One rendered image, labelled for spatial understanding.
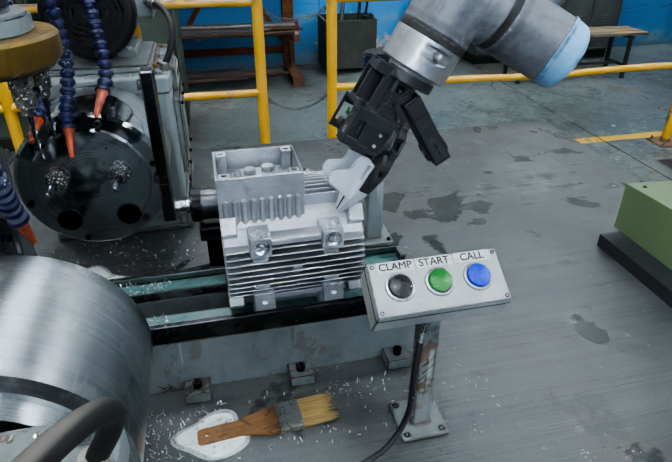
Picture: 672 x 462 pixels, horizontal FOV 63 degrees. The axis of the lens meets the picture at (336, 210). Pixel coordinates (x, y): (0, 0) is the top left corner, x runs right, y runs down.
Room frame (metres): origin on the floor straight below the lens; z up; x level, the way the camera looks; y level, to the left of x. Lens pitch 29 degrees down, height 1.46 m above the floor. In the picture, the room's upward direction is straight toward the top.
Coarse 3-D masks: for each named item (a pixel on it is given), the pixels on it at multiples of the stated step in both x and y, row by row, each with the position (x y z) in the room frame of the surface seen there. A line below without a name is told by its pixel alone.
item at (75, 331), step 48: (0, 288) 0.39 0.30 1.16; (48, 288) 0.41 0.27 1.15; (96, 288) 0.44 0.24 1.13; (0, 336) 0.34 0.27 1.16; (48, 336) 0.35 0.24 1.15; (96, 336) 0.38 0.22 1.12; (144, 336) 0.44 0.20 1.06; (0, 384) 0.29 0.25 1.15; (48, 384) 0.30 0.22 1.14; (96, 384) 0.33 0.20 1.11; (144, 384) 0.39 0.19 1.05; (0, 432) 0.27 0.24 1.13; (144, 432) 0.35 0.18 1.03
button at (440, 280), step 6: (438, 270) 0.54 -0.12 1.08; (444, 270) 0.54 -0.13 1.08; (432, 276) 0.54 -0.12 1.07; (438, 276) 0.54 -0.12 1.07; (444, 276) 0.54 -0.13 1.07; (450, 276) 0.54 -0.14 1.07; (432, 282) 0.53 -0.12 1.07; (438, 282) 0.53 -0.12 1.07; (444, 282) 0.53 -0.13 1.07; (450, 282) 0.53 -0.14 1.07; (432, 288) 0.53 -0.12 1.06; (438, 288) 0.52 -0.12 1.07; (444, 288) 0.52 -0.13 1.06
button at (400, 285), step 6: (396, 276) 0.53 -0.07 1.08; (402, 276) 0.53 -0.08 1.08; (390, 282) 0.52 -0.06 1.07; (396, 282) 0.52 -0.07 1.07; (402, 282) 0.52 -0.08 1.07; (408, 282) 0.53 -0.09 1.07; (390, 288) 0.52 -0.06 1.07; (396, 288) 0.52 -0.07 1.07; (402, 288) 0.52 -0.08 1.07; (408, 288) 0.52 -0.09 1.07; (396, 294) 0.51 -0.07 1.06; (402, 294) 0.51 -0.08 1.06; (408, 294) 0.51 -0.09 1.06
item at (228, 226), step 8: (352, 208) 0.68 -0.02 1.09; (360, 208) 0.68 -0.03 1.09; (352, 216) 0.67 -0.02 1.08; (360, 216) 0.67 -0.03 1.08; (224, 224) 0.64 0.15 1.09; (232, 224) 0.64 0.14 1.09; (224, 232) 0.63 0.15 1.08; (232, 232) 0.63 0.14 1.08; (352, 288) 0.67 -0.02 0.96; (360, 288) 0.67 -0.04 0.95; (232, 304) 0.63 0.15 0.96; (240, 304) 0.63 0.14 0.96
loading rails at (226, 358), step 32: (384, 256) 0.81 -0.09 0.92; (128, 288) 0.72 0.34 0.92; (160, 288) 0.72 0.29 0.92; (192, 288) 0.72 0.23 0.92; (224, 288) 0.73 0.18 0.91; (160, 320) 0.64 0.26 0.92; (192, 320) 0.63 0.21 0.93; (224, 320) 0.63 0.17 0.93; (256, 320) 0.64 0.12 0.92; (288, 320) 0.65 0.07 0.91; (320, 320) 0.66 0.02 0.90; (352, 320) 0.67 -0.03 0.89; (160, 352) 0.61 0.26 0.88; (192, 352) 0.62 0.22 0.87; (224, 352) 0.63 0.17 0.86; (256, 352) 0.64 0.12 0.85; (288, 352) 0.65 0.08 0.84; (320, 352) 0.66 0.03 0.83; (352, 352) 0.67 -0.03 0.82; (384, 352) 0.68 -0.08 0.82; (160, 384) 0.61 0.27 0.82; (192, 384) 0.60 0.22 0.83
